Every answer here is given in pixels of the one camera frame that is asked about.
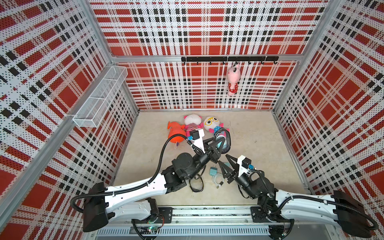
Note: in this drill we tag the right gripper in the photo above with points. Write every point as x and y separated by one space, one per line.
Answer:
230 174

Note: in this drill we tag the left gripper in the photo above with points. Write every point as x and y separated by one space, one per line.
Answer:
209 149

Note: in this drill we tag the teal charger top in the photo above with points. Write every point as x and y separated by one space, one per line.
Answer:
221 142

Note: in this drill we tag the teal charger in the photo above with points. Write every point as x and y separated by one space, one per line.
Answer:
213 171
221 142

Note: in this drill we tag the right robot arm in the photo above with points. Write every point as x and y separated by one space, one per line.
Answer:
338 209

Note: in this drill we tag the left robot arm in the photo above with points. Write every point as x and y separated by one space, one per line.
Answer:
135 201

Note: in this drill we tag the teal charger bottom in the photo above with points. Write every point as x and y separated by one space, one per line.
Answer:
213 171

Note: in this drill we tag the pink striped plush doll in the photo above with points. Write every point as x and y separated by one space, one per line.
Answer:
193 122

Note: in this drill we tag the orange plush toy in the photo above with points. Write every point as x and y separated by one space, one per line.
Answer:
176 129

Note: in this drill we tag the pink hanging plush toy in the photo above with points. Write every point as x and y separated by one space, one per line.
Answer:
233 78

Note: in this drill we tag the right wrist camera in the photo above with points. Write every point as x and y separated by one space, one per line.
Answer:
246 163

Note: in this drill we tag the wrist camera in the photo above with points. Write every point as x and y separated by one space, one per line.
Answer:
246 163
196 135

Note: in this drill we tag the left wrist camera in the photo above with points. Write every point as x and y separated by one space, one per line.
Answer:
196 135

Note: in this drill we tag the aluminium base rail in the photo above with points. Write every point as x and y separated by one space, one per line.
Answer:
229 223

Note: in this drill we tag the black hook rail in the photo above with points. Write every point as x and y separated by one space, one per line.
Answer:
260 59

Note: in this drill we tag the white wire mesh basket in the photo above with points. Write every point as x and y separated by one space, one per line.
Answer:
93 111

